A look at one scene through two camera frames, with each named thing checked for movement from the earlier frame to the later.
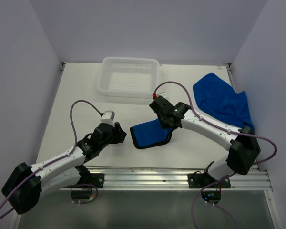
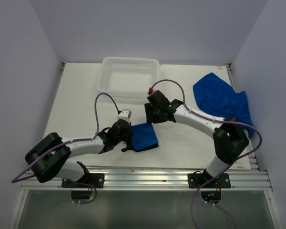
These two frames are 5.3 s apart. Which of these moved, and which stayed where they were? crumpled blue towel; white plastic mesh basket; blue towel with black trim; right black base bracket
Moved: blue towel with black trim
Stayed: crumpled blue towel; right black base bracket; white plastic mesh basket
